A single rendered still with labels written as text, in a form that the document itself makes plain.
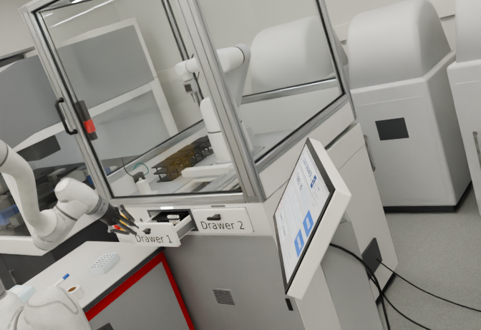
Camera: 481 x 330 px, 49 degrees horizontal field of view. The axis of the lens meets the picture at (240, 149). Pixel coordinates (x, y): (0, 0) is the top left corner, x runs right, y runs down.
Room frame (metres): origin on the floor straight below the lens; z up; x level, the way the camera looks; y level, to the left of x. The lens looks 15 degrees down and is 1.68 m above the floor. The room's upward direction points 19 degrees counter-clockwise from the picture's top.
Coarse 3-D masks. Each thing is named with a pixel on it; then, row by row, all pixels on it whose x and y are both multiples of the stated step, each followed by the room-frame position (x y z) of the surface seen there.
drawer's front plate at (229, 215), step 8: (208, 208) 2.11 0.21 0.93; (216, 208) 2.08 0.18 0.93; (224, 208) 2.05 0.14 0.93; (232, 208) 2.02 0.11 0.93; (240, 208) 1.99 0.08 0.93; (200, 216) 2.13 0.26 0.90; (208, 216) 2.10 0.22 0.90; (224, 216) 2.04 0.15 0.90; (232, 216) 2.02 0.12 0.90; (240, 216) 1.99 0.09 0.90; (200, 224) 2.14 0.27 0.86; (216, 224) 2.08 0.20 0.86; (224, 224) 2.05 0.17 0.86; (240, 224) 2.00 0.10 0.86; (248, 224) 1.97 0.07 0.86; (200, 232) 2.16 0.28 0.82; (208, 232) 2.12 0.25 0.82; (216, 232) 2.09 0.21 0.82; (224, 232) 2.06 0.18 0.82; (232, 232) 2.04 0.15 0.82; (240, 232) 2.01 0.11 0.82; (248, 232) 1.98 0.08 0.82
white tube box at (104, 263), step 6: (102, 258) 2.31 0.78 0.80; (108, 258) 2.29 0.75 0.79; (114, 258) 2.30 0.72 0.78; (96, 264) 2.27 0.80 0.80; (102, 264) 2.24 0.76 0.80; (108, 264) 2.25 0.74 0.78; (114, 264) 2.28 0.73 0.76; (90, 270) 2.25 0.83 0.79; (96, 270) 2.23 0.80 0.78; (102, 270) 2.21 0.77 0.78; (108, 270) 2.24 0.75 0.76
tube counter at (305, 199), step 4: (304, 184) 1.48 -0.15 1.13; (300, 188) 1.51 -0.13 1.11; (304, 188) 1.46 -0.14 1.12; (300, 192) 1.49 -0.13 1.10; (304, 192) 1.44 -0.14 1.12; (300, 196) 1.47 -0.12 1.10; (304, 196) 1.42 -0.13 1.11; (308, 196) 1.38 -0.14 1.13; (304, 200) 1.40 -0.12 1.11; (308, 200) 1.36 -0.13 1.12; (304, 204) 1.39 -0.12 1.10; (308, 204) 1.34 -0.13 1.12; (304, 208) 1.37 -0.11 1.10; (304, 212) 1.35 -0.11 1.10
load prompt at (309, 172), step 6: (306, 156) 1.60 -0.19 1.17; (306, 162) 1.56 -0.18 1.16; (306, 168) 1.53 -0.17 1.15; (312, 168) 1.47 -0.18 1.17; (306, 174) 1.50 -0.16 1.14; (312, 174) 1.44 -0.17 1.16; (306, 180) 1.47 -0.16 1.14; (312, 180) 1.41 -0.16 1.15; (318, 180) 1.35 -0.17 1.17; (312, 186) 1.39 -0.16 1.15; (312, 192) 1.36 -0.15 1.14
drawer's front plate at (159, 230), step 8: (136, 224) 2.23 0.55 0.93; (144, 224) 2.20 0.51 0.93; (152, 224) 2.16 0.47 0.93; (160, 224) 2.13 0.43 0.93; (168, 224) 2.09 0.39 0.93; (152, 232) 2.17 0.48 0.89; (160, 232) 2.14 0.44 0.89; (168, 232) 2.10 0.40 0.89; (136, 240) 2.26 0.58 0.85; (144, 240) 2.22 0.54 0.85; (152, 240) 2.19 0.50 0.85; (160, 240) 2.15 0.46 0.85; (168, 240) 2.12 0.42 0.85; (176, 240) 2.09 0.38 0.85
